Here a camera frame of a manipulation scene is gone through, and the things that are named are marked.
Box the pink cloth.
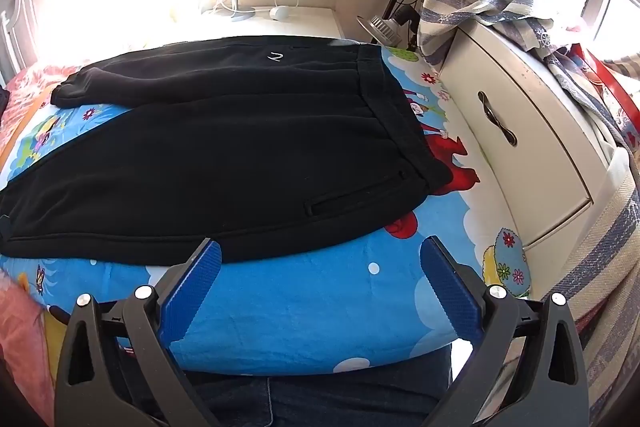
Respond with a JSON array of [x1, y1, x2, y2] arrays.
[[0, 272, 57, 427]]

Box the red printed cloth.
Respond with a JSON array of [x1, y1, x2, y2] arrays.
[[570, 44, 640, 148]]

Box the pink floral blanket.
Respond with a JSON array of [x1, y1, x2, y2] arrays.
[[0, 64, 86, 158]]

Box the white cabinet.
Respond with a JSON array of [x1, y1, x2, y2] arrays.
[[435, 24, 631, 253]]

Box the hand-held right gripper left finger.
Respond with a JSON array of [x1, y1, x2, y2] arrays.
[[54, 237, 223, 427]]

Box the small white round charger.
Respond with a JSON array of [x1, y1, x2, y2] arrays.
[[269, 0, 301, 20]]

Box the black pants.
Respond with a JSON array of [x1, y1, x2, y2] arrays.
[[0, 36, 453, 269]]

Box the dark cabinet handle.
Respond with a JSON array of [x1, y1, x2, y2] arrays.
[[477, 91, 518, 145]]

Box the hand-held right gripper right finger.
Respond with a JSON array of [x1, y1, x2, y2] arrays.
[[420, 236, 588, 427]]

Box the window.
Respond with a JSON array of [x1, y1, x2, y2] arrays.
[[595, 0, 640, 62]]

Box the person's jeans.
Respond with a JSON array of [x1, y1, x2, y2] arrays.
[[185, 347, 453, 427]]

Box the striped beige cloth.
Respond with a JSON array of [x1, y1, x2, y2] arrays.
[[540, 147, 640, 413]]

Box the white bedside table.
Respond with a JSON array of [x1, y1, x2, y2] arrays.
[[200, 4, 346, 45]]

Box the blue cartoon printed bedsheet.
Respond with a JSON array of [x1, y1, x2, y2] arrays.
[[0, 42, 531, 378]]

